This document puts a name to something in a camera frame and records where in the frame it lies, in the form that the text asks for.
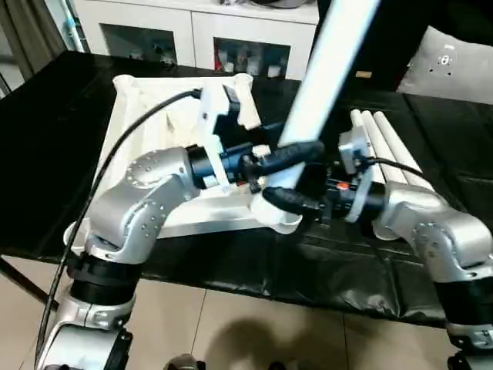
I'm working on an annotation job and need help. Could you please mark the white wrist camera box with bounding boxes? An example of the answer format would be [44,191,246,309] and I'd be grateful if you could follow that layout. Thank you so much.
[195,80,263,147]
[337,126,376,176]

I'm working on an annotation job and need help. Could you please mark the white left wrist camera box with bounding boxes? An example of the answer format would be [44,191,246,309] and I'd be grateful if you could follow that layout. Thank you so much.
[195,80,263,147]

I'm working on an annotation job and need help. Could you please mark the black work mat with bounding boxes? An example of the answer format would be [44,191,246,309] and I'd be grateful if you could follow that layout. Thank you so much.
[0,50,493,317]

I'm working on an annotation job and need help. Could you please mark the grey curtain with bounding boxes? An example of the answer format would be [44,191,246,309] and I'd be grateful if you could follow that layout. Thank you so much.
[0,0,68,79]

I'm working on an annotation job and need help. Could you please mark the light grey cushion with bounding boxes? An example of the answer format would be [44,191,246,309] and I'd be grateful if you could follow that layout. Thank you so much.
[396,26,493,106]

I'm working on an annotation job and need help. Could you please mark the white plastic table top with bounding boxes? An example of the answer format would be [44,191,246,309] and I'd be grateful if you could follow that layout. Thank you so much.
[65,73,306,249]

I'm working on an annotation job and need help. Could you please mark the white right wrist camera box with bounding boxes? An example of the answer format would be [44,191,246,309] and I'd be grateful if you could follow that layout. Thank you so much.
[337,126,376,176]

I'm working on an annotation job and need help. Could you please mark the white glass-door cabinet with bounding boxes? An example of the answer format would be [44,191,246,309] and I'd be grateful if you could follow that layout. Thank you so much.
[58,0,321,82]

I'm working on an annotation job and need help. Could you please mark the black stand leg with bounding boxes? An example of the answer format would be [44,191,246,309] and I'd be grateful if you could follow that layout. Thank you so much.
[0,257,49,311]

